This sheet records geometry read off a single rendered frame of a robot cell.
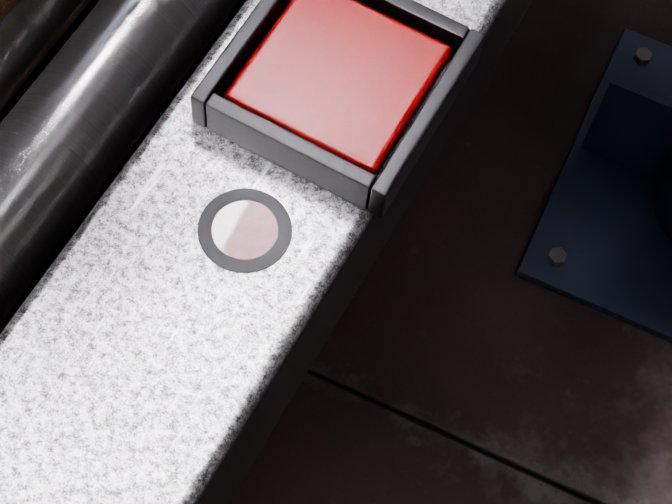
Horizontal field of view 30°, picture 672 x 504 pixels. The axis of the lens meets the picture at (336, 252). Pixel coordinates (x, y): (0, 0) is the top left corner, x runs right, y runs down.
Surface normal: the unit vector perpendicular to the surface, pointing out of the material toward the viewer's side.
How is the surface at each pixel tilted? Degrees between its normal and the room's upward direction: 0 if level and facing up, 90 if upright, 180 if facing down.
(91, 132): 40
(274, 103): 0
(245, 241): 0
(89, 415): 0
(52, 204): 50
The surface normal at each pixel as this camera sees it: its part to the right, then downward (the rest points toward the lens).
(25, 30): 0.78, 0.16
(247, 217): 0.06, -0.44
